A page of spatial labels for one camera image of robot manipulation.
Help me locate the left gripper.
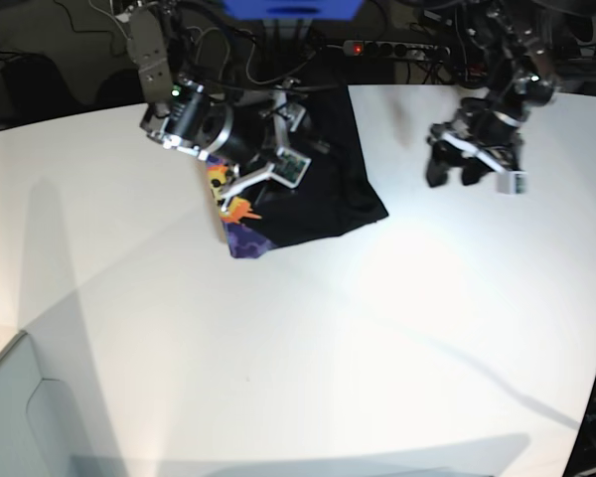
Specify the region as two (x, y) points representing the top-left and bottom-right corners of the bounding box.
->
(425, 97), (526, 188)

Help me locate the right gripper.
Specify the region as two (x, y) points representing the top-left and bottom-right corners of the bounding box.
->
(140, 78), (308, 212)

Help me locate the black T-shirt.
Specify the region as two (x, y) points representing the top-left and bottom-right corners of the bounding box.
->
(206, 87), (388, 258)

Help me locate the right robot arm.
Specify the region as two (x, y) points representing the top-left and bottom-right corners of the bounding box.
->
(123, 1), (312, 209)

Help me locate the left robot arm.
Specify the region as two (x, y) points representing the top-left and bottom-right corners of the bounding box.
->
(425, 1), (560, 195)

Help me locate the blue box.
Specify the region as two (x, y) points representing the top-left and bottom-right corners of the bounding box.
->
(223, 0), (364, 20)

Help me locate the white power strip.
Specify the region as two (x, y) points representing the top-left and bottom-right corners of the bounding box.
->
(342, 40), (451, 63)

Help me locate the grey side panel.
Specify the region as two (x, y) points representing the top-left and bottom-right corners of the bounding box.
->
(0, 331), (145, 477)

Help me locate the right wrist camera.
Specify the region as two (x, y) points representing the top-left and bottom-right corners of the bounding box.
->
(271, 146), (311, 189)

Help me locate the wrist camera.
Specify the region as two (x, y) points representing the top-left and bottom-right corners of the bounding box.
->
(271, 146), (311, 189)
(497, 170), (527, 195)

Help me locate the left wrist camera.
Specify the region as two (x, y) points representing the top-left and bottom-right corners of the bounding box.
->
(497, 170), (527, 195)

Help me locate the grey looped cable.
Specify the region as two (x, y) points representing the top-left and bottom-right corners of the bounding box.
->
(87, 0), (310, 91)

